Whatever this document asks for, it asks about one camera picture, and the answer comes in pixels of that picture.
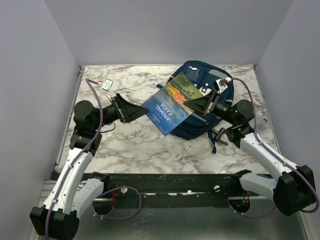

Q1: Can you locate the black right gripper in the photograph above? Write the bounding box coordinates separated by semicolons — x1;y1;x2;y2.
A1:
184;88;238;125

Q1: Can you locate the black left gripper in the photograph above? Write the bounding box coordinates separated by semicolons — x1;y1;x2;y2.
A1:
92;92;150;130

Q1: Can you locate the navy blue student backpack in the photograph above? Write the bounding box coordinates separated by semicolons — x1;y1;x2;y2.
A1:
168;60;232;144

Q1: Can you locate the Animal Farm blue book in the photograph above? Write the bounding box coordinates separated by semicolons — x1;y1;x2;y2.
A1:
141;73;203;136

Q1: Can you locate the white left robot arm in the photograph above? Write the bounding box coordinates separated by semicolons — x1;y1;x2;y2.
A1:
29;94;149;240

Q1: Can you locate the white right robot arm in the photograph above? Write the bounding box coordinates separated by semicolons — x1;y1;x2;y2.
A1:
184;90;320;216

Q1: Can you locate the clear plastic organizer box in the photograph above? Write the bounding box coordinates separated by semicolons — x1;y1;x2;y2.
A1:
253;115;269;134

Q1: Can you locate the steel clamp handle tool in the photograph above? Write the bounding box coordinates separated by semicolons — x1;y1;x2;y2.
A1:
211;127;228;146

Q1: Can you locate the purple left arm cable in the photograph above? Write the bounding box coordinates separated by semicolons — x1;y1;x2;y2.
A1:
44;79;143;238

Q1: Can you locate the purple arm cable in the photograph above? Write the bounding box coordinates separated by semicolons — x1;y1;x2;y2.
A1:
44;79;143;238
224;76;320;218

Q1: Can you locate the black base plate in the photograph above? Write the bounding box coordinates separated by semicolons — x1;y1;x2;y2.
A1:
49;171;293;209

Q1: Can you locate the aluminium rail frame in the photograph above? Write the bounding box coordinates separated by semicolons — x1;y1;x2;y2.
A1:
27;65;311;240

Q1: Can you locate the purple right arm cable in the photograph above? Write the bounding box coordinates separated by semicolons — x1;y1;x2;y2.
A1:
224;76;320;218

